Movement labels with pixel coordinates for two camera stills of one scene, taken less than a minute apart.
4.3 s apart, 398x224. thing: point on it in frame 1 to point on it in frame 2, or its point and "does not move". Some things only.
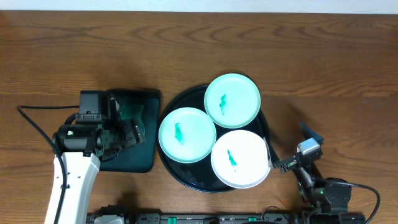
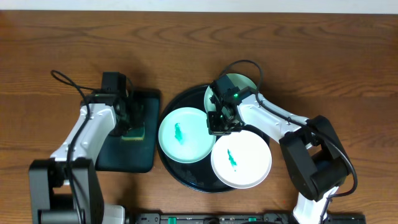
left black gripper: x=125 y=134 to x=134 y=115
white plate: x=240 y=159 does not move
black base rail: x=228 y=218 does not move
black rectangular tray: x=138 y=158 does not move
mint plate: x=187 y=135 does not move
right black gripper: x=292 y=162 to x=216 y=123
